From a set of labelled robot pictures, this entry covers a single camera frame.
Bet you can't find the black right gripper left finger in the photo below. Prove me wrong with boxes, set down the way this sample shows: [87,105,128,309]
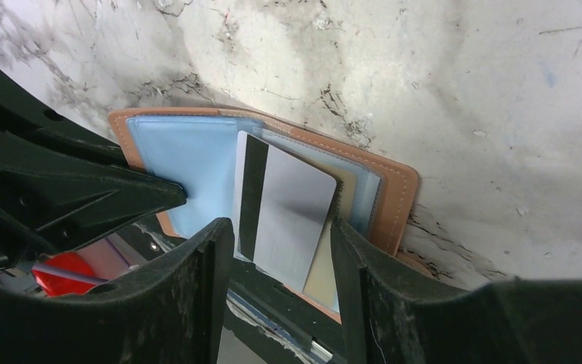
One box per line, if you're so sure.
[0,218,234,363]

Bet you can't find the silver card with black stripe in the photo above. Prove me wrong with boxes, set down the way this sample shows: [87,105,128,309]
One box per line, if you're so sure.
[233,131,337,290]

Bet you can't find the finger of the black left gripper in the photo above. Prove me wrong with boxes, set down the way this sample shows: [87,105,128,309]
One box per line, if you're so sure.
[0,70,129,168]
[0,129,186,269]

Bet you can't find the gold credit card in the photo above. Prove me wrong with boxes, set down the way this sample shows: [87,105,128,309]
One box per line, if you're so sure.
[302,160,357,312]

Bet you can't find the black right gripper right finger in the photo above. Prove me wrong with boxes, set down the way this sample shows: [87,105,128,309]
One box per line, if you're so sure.
[330,219,582,363]

